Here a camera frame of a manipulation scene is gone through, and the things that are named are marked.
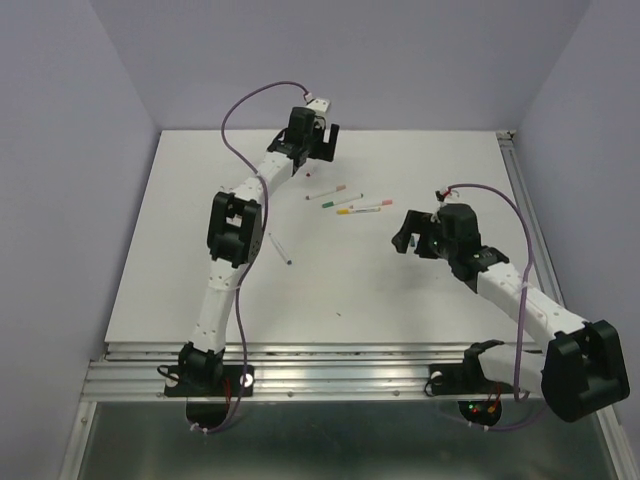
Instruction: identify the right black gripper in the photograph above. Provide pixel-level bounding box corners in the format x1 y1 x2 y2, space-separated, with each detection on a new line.
392 208 457 260

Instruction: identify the peach capped marker pen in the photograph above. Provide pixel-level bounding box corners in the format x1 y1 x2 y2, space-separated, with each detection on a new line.
305 184 346 200

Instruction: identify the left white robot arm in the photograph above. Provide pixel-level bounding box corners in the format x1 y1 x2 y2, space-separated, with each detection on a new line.
165 99 339 397

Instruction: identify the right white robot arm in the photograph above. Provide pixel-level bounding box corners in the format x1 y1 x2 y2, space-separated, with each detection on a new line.
391 203 630 422

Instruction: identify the pink capped marker pen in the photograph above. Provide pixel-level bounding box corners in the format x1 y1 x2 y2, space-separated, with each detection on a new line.
348 199 393 210

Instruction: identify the green capped marker pen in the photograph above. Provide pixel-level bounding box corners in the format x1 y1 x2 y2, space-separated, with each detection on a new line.
321 193 364 209

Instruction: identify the yellow capped marker pen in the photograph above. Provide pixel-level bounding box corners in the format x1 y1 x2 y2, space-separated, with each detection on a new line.
336 206 382 215

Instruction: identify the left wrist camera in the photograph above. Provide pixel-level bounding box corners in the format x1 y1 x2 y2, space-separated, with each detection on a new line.
306 98 331 118

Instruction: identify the aluminium right side rail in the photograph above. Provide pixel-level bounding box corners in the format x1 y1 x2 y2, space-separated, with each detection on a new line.
496 131 565 306

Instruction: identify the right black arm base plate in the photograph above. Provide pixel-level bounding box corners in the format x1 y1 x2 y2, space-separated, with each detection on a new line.
423 363 513 398

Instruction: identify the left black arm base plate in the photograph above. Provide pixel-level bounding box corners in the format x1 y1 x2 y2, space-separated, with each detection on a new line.
157 364 254 398

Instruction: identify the aluminium front rail frame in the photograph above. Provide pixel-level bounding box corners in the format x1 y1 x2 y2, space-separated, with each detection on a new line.
60 342 639 479

